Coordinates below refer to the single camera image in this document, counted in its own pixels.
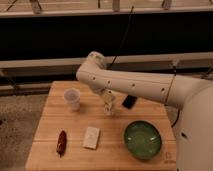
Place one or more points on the wooden cutting board table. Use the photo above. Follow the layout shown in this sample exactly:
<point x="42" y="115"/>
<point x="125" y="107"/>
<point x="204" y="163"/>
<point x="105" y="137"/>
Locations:
<point x="111" y="153"/>

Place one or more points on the white rectangular sponge block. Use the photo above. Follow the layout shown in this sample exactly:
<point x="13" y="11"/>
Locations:
<point x="91" y="137"/>

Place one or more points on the green ceramic bowl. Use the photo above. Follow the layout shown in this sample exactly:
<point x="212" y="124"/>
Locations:
<point x="142" y="139"/>

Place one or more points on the black smartphone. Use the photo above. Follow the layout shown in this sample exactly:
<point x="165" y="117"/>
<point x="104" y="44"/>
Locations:
<point x="129" y="101"/>

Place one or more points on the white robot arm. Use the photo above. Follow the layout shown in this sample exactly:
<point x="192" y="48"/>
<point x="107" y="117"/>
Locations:
<point x="193" y="96"/>

